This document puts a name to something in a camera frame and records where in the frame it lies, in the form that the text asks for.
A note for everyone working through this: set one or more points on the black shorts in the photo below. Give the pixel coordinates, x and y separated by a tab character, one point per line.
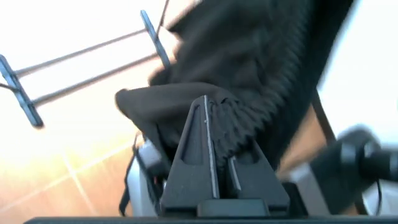
242	56

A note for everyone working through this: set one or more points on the black clothes rack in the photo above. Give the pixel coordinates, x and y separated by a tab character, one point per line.
21	96

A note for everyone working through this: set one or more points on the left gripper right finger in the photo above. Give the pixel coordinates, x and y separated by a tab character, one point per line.
261	183

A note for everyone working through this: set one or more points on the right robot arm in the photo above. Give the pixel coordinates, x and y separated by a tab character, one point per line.
342	165

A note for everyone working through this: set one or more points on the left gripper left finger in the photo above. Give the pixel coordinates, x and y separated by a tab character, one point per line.
205	174

